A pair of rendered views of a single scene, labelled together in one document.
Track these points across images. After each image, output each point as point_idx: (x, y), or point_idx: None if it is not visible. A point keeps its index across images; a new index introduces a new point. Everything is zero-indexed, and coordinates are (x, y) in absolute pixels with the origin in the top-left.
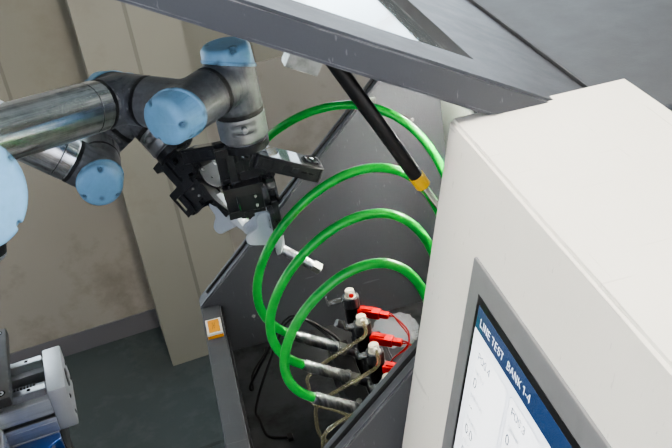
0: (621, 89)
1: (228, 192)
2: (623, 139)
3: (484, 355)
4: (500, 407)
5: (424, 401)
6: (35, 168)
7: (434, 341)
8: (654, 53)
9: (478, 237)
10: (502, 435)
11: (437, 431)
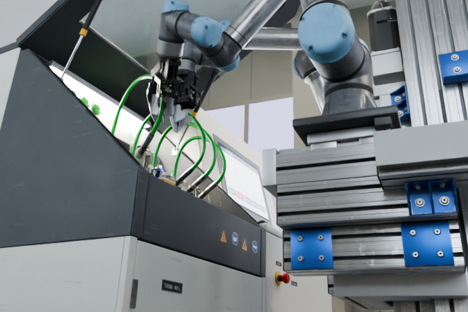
0: None
1: (199, 94)
2: None
3: (223, 153)
4: (230, 161)
5: (212, 178)
6: (253, 36)
7: (208, 159)
8: None
9: (211, 129)
10: (233, 167)
11: (219, 183)
